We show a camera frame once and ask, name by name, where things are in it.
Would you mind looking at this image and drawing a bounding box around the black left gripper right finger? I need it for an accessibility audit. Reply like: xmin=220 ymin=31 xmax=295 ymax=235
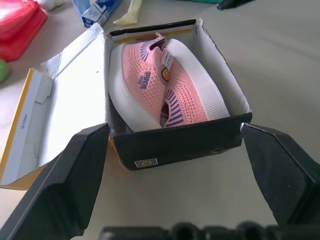
xmin=239 ymin=122 xmax=320 ymax=225

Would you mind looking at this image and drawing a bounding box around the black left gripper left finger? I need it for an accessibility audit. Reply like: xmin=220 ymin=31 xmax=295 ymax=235
xmin=0 ymin=123 xmax=111 ymax=240

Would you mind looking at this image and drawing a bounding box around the black shoebox with white lid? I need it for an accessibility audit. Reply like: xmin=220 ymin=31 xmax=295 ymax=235
xmin=0 ymin=18 xmax=253 ymax=191

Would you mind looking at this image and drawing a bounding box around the pink knit child's shoe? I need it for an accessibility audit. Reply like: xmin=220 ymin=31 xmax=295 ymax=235
xmin=108 ymin=33 xmax=169 ymax=133
xmin=159 ymin=38 xmax=231 ymax=129

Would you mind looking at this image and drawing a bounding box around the green round object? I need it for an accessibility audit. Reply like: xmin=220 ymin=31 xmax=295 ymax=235
xmin=0 ymin=59 xmax=11 ymax=83

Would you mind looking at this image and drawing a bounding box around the red plastic container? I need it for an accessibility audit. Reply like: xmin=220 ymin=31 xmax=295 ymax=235
xmin=0 ymin=0 xmax=48 ymax=63

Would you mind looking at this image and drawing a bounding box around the blue and white carton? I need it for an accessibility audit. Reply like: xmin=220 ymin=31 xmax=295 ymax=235
xmin=71 ymin=0 xmax=121 ymax=28

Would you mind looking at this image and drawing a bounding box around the white object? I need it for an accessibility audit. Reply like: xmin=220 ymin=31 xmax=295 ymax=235
xmin=39 ymin=0 xmax=62 ymax=12

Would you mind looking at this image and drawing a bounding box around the dark green and black object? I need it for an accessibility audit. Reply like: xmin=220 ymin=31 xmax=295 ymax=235
xmin=194 ymin=0 xmax=256 ymax=10

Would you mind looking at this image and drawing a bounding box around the pale yellow rubber glove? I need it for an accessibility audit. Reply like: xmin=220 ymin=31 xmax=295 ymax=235
xmin=112 ymin=0 xmax=144 ymax=26

